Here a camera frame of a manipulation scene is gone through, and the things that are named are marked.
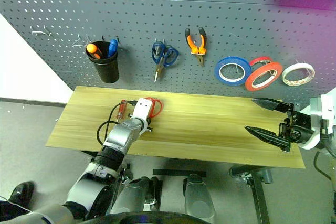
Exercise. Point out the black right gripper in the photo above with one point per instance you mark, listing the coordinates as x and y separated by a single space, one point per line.
295 128

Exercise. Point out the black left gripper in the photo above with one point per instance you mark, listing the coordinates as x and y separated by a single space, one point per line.
149 125

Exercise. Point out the wide red tape roll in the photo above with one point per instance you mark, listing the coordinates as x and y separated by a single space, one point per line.
249 82

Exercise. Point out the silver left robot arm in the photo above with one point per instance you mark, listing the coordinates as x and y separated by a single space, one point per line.
118 137

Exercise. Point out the grey metal pegboard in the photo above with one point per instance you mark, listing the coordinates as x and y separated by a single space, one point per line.
157 11

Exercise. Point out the thin red tape roll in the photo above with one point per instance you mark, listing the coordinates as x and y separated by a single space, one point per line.
258 59

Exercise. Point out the white tape roll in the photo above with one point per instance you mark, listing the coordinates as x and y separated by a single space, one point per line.
312 73

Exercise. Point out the blue tape roll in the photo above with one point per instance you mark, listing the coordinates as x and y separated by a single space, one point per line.
217 73

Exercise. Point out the black plastic cup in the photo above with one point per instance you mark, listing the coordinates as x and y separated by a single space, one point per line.
106 69

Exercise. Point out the dark grey rounded shape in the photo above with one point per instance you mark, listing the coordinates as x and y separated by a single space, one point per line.
131 195

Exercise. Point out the light grey rounded shape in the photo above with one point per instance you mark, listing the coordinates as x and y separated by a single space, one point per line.
197 197

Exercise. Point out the black curved rim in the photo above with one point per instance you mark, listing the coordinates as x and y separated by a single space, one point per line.
144 217

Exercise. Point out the black shoe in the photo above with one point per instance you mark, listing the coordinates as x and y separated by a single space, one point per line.
22 191

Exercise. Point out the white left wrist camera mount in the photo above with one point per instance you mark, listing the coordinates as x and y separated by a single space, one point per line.
141 108

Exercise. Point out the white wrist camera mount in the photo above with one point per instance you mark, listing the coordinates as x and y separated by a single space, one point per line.
141 108
325 113

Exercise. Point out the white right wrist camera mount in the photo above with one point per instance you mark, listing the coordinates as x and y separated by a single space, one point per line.
325 113

